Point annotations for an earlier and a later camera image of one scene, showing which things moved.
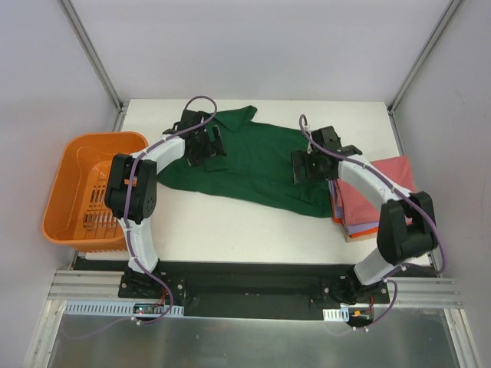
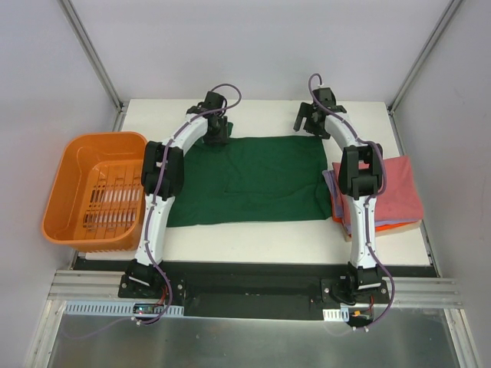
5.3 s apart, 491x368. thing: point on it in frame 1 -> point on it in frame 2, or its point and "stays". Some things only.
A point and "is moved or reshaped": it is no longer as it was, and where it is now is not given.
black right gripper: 298,165 -> 308,118
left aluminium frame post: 93,54 stays
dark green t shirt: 258,165 is moved or reshaped
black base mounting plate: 293,290 stays
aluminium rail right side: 423,293 stays
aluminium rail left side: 87,285 stays
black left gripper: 209,145 -> 215,135
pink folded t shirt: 357,208 stays
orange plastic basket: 76,214 stays
